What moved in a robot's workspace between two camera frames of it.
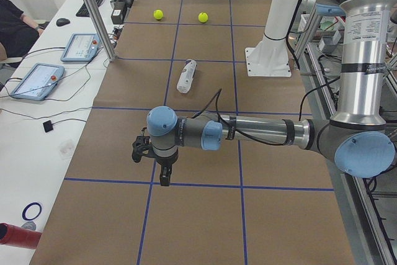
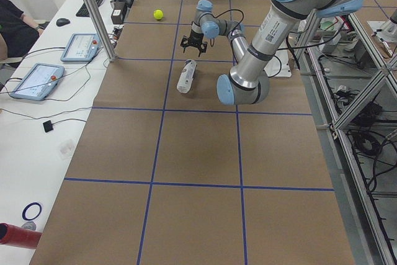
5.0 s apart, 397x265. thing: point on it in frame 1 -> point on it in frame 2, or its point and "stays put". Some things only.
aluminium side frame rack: [370, 203] stays put
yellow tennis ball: [158, 14] stays put
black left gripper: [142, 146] -> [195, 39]
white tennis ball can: [185, 80] stays put
